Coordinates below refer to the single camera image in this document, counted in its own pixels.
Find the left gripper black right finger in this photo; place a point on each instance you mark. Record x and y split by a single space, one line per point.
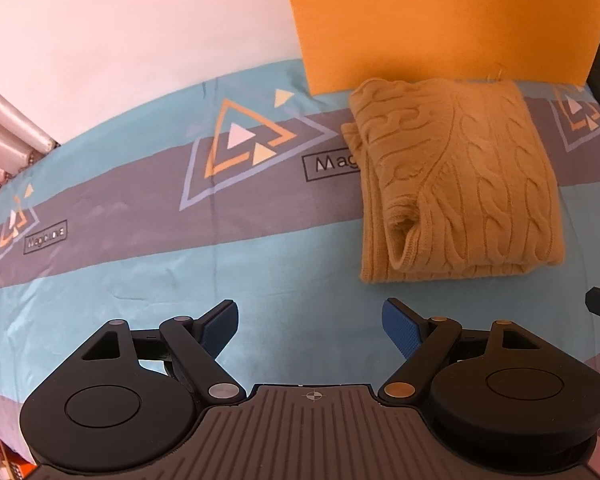
502 396

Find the orange headboard panel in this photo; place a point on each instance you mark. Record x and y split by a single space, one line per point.
344 42

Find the blue grey patterned bedsheet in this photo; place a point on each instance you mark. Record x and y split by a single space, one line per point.
242 188

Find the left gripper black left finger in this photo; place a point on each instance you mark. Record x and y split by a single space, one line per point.
127 397

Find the tan cable-knit sweater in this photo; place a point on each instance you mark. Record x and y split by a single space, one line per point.
455 181

